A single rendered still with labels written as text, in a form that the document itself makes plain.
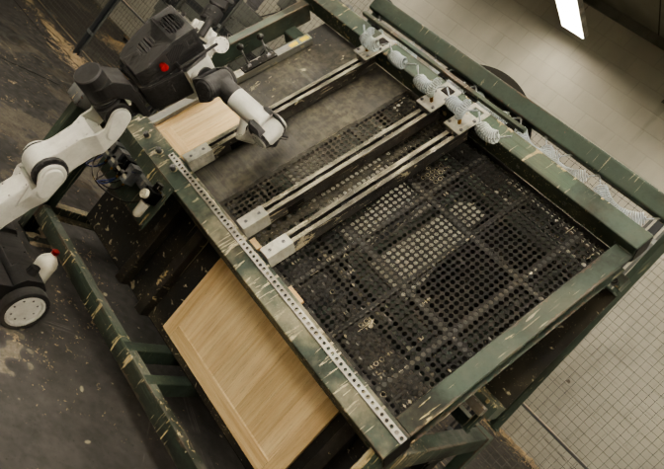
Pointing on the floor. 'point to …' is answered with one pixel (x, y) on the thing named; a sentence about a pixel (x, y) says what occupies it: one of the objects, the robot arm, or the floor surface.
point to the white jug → (47, 264)
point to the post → (65, 119)
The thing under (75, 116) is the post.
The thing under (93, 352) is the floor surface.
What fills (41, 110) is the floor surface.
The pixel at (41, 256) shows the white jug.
